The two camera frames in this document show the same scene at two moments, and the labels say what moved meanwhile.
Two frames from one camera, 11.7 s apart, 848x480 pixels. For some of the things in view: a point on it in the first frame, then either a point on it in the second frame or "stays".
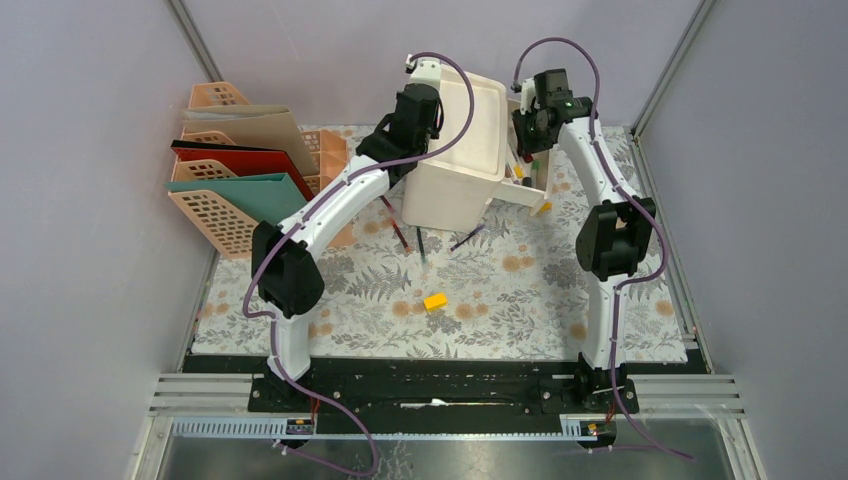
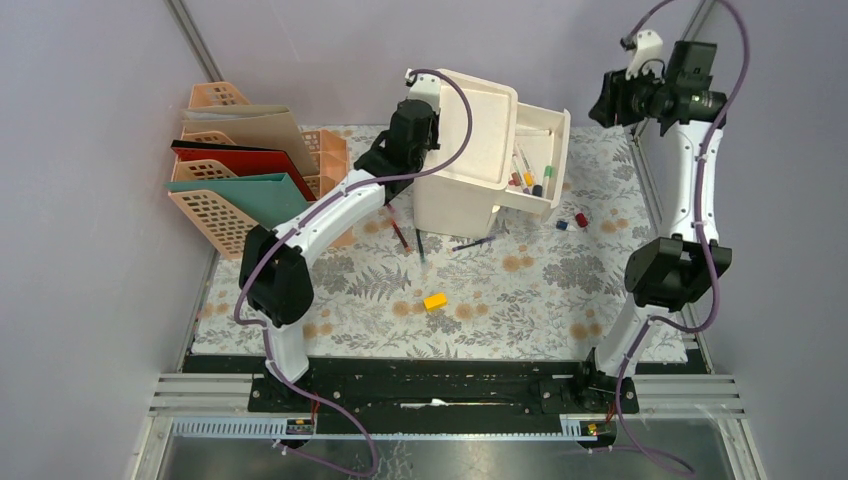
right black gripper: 525,145 -> 609,101
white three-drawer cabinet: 454,191 stays
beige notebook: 261,126 stays
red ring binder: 243,160 stays
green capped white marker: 536,164 -> 549,173
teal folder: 270,198 stays
